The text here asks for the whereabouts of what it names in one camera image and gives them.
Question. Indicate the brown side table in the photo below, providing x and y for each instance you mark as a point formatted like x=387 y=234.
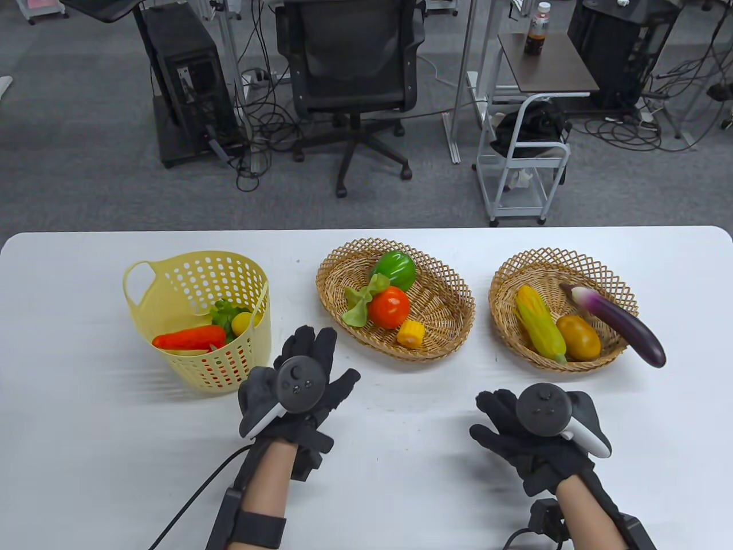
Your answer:
x=550 y=71

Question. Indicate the orange fruit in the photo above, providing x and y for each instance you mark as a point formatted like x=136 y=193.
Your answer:
x=390 y=308

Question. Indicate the yellow lemon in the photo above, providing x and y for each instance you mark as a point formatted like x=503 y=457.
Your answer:
x=241 y=324

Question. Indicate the brown potato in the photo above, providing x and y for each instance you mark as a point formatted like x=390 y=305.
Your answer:
x=579 y=339

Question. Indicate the white cart with pink box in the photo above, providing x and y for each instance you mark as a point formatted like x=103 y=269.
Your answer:
x=43 y=6

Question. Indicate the right black white controller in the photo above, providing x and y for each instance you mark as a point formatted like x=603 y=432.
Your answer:
x=544 y=411

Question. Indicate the grey metal desk leg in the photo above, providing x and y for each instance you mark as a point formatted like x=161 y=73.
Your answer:
x=229 y=51

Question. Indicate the white desk foot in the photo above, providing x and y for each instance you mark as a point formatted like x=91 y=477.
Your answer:
x=4 y=86

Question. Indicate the brown bottle with red cap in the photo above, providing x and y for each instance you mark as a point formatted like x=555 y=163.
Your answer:
x=537 y=34

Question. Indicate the black computer tower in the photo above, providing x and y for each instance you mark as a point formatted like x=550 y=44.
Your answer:
x=183 y=86
x=618 y=46

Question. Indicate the oval wicker basket container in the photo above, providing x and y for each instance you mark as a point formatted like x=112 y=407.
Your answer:
x=441 y=309

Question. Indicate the short yellow corn piece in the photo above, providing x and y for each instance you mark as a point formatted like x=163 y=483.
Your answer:
x=411 y=334

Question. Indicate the green bell pepper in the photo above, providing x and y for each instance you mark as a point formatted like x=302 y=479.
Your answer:
x=396 y=269

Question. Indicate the purple eggplant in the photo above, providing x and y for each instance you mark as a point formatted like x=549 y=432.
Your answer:
x=624 y=323

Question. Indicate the white power strip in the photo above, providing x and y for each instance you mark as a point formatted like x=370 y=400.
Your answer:
x=255 y=77

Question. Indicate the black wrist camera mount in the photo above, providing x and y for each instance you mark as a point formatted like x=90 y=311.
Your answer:
x=547 y=518
x=306 y=464

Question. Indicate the white metal desk frame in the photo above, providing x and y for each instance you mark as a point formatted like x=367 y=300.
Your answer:
x=465 y=57

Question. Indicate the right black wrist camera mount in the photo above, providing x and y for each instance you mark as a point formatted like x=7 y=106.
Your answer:
x=547 y=518

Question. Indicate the light green lettuce leaf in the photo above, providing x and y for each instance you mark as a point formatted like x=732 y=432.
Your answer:
x=361 y=306

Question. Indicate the black office chair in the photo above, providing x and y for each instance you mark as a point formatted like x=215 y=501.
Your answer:
x=349 y=57

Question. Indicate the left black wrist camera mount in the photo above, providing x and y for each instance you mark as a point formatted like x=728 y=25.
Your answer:
x=306 y=464

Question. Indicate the person's right hand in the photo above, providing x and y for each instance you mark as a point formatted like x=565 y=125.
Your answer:
x=547 y=461

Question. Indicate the yellow perforated plastic basket container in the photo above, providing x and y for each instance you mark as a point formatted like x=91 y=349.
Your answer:
x=166 y=309

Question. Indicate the red tomato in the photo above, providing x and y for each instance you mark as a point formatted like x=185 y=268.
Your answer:
x=224 y=360

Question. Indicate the white wheeled cart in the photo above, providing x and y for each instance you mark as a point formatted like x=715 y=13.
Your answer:
x=518 y=164

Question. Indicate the corn cob with husk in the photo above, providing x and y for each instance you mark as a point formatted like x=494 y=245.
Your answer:
x=538 y=323

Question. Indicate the person's left forearm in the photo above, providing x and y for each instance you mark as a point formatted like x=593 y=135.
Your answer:
x=269 y=481

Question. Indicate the person's left hand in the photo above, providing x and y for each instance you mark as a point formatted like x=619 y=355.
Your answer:
x=312 y=344

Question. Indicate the carrot with green leaves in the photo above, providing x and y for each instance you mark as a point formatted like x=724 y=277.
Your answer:
x=189 y=338

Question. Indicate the black flat panel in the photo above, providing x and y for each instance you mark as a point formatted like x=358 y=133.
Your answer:
x=103 y=7

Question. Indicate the round wicker basket container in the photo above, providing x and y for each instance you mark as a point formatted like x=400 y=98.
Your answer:
x=509 y=286

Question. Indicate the black bag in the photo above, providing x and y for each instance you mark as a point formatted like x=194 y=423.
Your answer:
x=532 y=126

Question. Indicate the person's right forearm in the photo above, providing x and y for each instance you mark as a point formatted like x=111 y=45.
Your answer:
x=592 y=518

